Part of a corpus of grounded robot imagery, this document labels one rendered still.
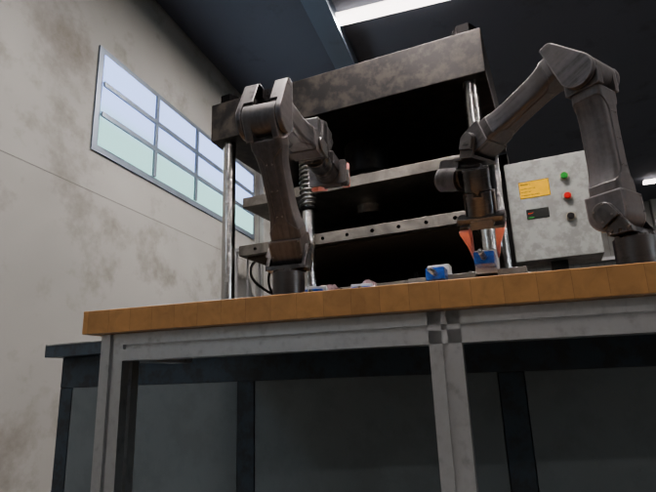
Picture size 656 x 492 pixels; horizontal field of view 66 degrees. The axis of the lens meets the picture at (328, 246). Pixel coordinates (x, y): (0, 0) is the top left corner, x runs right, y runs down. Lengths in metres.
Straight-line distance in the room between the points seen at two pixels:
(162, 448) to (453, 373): 0.96
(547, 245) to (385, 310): 1.40
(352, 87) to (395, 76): 0.19
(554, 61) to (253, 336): 0.73
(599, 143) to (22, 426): 2.98
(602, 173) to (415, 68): 1.40
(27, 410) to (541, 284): 2.91
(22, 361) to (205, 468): 1.96
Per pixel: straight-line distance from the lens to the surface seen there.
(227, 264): 2.37
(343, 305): 0.74
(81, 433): 1.72
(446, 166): 1.21
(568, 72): 1.05
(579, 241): 2.07
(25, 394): 3.27
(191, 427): 1.45
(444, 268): 1.17
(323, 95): 2.37
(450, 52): 2.26
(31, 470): 3.35
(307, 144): 1.16
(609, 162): 0.98
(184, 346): 0.87
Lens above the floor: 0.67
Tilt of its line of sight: 15 degrees up
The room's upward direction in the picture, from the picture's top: 2 degrees counter-clockwise
